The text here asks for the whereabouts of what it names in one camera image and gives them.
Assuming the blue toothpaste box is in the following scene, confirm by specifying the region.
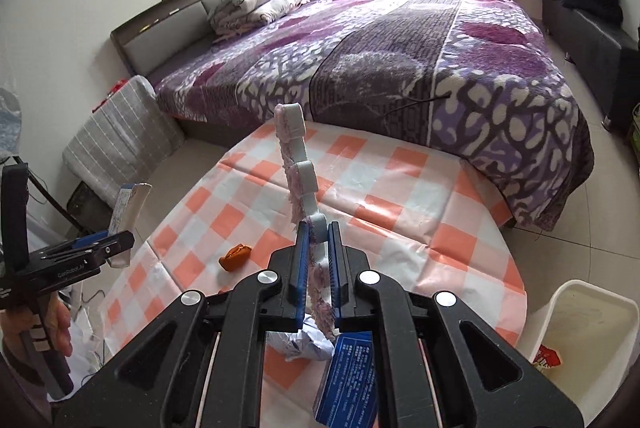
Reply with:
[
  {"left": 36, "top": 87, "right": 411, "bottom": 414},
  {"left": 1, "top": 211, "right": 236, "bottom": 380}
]
[{"left": 314, "top": 332, "right": 378, "bottom": 428}]

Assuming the orange peel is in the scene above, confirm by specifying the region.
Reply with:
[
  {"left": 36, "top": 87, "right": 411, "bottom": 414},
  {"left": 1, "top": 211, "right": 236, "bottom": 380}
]
[{"left": 218, "top": 244, "right": 252, "bottom": 272}]

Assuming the small blue white carton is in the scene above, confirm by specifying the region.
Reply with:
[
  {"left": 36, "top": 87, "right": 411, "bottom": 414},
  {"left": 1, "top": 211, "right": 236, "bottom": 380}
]
[{"left": 106, "top": 181, "right": 153, "bottom": 270}]

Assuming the white plastic trash bin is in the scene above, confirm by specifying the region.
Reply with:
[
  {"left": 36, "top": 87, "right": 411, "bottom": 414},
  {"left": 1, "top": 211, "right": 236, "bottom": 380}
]
[{"left": 516, "top": 280, "right": 639, "bottom": 424}]

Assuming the person's left hand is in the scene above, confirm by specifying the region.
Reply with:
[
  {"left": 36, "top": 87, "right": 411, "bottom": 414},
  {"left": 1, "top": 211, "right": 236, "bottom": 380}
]
[{"left": 1, "top": 295, "right": 73, "bottom": 362}]

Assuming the orange checkered tablecloth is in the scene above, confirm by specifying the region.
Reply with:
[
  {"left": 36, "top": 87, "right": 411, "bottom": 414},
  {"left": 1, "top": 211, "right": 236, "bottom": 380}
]
[{"left": 98, "top": 119, "right": 530, "bottom": 428}]

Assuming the bed with purple blanket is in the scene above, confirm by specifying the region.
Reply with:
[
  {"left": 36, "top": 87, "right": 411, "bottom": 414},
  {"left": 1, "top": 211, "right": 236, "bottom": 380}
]
[{"left": 154, "top": 0, "right": 594, "bottom": 230}]

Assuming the dark wooden headboard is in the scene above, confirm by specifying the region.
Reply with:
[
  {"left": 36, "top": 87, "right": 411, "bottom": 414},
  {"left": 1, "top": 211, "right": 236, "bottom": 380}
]
[{"left": 111, "top": 0, "right": 220, "bottom": 76}]

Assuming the dark storage bench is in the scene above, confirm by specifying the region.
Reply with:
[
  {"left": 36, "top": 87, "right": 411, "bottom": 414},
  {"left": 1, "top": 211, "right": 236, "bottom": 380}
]
[{"left": 542, "top": 0, "right": 639, "bottom": 136}]

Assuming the folded floral quilt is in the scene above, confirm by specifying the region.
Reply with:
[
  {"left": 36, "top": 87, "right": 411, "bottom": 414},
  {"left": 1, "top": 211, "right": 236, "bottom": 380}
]
[{"left": 208, "top": 0, "right": 309, "bottom": 36}]

